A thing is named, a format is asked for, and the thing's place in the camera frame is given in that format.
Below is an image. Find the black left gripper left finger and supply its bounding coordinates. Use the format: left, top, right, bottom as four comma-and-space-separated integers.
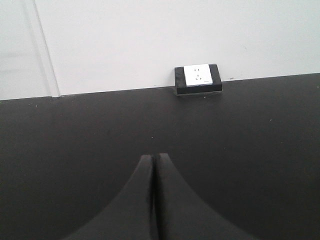
65, 155, 154, 240

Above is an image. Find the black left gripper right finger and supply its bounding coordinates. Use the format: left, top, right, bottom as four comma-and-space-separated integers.
154, 153, 254, 240

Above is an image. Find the black and white power socket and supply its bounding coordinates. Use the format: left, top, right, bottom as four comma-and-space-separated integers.
174, 63, 223, 96

